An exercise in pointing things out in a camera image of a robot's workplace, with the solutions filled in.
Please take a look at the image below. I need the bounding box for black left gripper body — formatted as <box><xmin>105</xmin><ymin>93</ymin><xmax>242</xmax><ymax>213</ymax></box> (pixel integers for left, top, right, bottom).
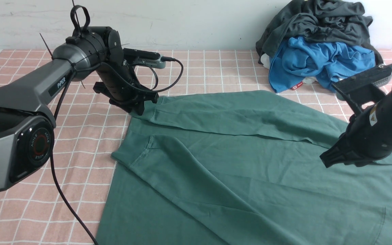
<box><xmin>93</xmin><ymin>62</ymin><xmax>159</xmax><ymax>116</ymax></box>

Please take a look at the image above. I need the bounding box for green long sleeve shirt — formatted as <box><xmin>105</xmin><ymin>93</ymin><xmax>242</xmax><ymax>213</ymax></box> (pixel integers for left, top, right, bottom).
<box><xmin>96</xmin><ymin>91</ymin><xmax>392</xmax><ymax>245</ymax></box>

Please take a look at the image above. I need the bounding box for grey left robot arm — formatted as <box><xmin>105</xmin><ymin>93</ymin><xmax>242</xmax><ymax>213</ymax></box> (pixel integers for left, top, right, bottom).
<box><xmin>0</xmin><ymin>27</ymin><xmax>164</xmax><ymax>192</ymax></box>

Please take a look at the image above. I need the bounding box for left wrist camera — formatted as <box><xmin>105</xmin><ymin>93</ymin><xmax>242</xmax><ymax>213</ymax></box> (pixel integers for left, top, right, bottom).
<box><xmin>123</xmin><ymin>48</ymin><xmax>166</xmax><ymax>69</ymax></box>

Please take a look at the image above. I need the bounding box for dark grey garment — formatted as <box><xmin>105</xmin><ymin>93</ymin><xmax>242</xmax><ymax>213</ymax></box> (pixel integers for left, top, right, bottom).
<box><xmin>256</xmin><ymin>0</ymin><xmax>383</xmax><ymax>65</ymax></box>

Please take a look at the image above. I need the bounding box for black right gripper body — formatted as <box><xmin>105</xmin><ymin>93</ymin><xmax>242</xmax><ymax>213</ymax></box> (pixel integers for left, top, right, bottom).
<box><xmin>320</xmin><ymin>90</ymin><xmax>392</xmax><ymax>168</ymax></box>

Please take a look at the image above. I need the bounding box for blue garment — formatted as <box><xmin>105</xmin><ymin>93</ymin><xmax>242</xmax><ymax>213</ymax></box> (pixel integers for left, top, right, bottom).
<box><xmin>268</xmin><ymin>37</ymin><xmax>376</xmax><ymax>93</ymax></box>

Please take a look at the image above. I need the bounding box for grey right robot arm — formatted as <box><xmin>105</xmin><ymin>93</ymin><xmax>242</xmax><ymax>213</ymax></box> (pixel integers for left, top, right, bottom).
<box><xmin>320</xmin><ymin>90</ymin><xmax>392</xmax><ymax>168</ymax></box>

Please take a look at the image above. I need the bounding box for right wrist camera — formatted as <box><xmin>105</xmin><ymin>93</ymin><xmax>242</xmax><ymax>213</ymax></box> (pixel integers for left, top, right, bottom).
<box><xmin>331</xmin><ymin>61</ymin><xmax>392</xmax><ymax>114</ymax></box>

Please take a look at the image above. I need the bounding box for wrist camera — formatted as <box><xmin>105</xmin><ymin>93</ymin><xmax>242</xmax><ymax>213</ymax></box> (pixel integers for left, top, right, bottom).
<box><xmin>123</xmin><ymin>48</ymin><xmax>166</xmax><ymax>69</ymax></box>
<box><xmin>331</xmin><ymin>61</ymin><xmax>392</xmax><ymax>114</ymax></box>

